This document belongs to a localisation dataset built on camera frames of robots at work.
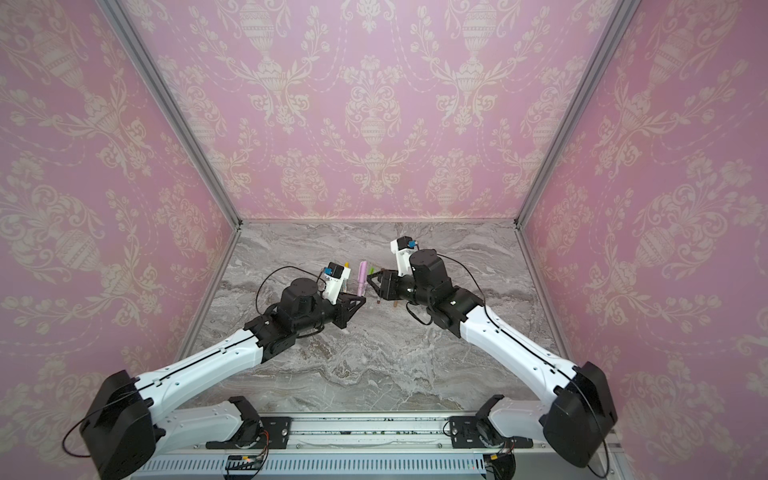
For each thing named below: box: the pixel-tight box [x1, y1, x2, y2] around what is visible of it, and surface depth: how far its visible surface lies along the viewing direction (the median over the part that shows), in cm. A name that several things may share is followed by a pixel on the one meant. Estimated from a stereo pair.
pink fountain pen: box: [357, 260, 369, 297], surface depth 76 cm
